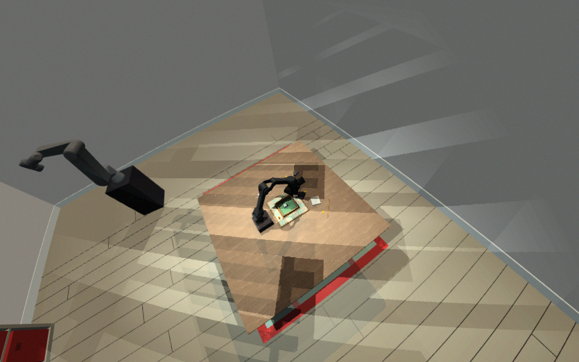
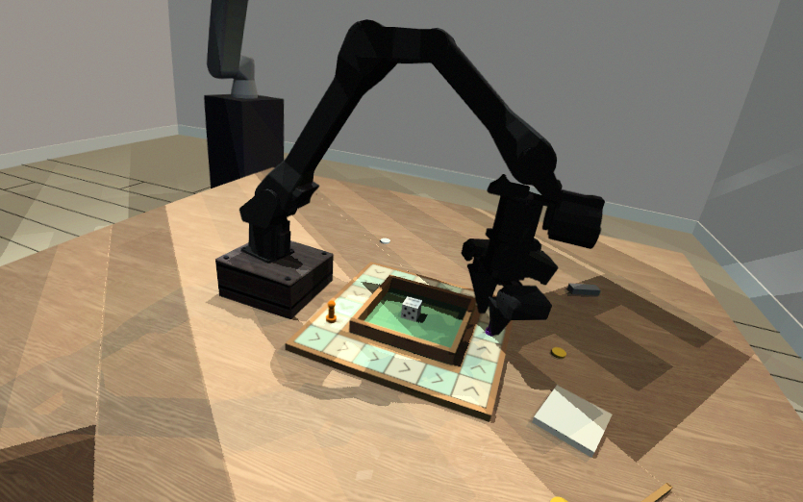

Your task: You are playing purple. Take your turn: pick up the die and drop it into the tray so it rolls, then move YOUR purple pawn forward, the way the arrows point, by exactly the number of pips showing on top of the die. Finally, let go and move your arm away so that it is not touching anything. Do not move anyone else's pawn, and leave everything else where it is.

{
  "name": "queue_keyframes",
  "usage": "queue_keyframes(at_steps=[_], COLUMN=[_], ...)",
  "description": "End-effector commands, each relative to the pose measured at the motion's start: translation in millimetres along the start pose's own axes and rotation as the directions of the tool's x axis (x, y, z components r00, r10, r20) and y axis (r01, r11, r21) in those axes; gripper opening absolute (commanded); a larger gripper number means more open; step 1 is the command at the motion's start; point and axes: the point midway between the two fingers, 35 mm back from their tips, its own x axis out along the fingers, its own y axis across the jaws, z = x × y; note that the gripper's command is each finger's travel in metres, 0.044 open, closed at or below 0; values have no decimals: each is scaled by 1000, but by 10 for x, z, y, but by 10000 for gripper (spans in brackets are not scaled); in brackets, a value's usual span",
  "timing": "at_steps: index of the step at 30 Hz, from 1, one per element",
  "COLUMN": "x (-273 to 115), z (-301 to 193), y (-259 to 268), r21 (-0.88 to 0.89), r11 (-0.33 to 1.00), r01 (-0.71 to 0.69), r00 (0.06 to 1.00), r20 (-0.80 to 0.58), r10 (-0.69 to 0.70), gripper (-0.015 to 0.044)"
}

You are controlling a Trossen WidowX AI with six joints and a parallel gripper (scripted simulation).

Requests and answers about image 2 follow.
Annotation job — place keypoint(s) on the orange pawn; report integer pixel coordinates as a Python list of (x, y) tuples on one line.
[(331, 317)]

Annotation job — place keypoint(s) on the white die with black pips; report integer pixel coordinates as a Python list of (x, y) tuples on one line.
[(411, 309)]

